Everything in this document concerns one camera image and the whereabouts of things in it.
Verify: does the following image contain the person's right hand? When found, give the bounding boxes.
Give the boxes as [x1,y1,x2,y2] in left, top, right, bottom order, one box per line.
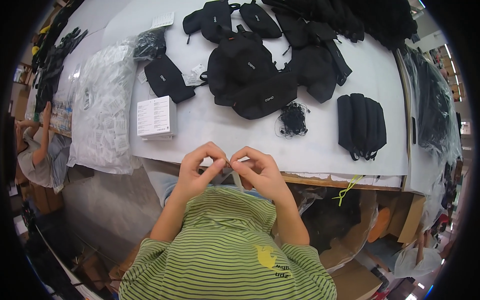
[229,146,287,204]

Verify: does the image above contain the person's left hand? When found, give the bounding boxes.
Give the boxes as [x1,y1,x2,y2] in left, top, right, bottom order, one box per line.
[178,141,230,196]

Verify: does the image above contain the small clear plastic strip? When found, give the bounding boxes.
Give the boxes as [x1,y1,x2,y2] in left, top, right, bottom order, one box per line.
[229,165,245,193]

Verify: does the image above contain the stack of white boxes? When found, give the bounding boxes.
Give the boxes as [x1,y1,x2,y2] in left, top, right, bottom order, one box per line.
[136,95,178,142]

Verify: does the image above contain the person's body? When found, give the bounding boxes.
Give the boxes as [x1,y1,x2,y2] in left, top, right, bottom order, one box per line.
[118,186,337,300]

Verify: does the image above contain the large clear plastic bag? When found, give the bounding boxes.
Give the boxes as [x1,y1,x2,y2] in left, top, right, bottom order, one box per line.
[289,183,380,272]

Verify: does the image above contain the flat black pouch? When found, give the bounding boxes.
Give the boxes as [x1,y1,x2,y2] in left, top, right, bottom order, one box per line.
[144,54,196,104]

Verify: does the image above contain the white hang tags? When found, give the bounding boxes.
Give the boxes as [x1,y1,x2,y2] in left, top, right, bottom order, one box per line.
[181,63,208,87]

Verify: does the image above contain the heap of black sling bags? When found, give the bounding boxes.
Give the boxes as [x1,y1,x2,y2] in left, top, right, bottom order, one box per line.
[200,25,299,121]

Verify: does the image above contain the stack of black sleeves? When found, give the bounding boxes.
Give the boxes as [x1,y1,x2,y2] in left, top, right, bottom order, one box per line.
[336,92,388,162]

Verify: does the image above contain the clear bag of white tags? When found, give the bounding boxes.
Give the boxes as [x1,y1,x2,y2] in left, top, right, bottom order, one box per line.
[67,37,142,175]

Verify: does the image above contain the brown cardboard boxes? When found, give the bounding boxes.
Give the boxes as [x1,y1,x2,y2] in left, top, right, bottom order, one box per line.
[329,259,384,300]

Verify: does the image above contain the colourful printed packets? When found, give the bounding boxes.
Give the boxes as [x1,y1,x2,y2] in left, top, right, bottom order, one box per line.
[48,93,74,138]

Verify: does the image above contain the small oval black pouch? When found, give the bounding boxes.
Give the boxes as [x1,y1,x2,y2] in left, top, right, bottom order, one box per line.
[239,1,283,40]

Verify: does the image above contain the white paper sheet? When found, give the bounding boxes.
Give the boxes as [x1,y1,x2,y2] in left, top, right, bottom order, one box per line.
[151,11,175,30]

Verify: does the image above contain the black waist bag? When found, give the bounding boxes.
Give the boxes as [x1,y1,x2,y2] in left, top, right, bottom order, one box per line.
[182,0,241,45]

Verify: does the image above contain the clear bag of black goods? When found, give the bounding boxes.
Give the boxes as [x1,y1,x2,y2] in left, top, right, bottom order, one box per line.
[402,44,463,164]

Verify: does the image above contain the large pile of black bags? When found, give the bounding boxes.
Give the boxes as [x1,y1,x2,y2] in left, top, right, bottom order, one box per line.
[262,0,419,51]

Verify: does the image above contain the bundle of black cords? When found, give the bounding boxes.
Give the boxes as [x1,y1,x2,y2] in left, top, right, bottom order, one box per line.
[275,101,311,139]

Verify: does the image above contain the yellow green cord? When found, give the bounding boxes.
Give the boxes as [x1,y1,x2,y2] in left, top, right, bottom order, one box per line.
[331,174,365,207]

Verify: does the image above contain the black bags with straps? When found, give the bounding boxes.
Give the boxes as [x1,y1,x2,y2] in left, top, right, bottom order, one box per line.
[273,10,353,104]

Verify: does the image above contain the clear bag of black cords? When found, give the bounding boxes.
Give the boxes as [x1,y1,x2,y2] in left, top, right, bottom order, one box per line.
[133,27,168,61]

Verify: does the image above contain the heap of black straps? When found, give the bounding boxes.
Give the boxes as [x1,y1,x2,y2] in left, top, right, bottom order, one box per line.
[31,26,89,114]

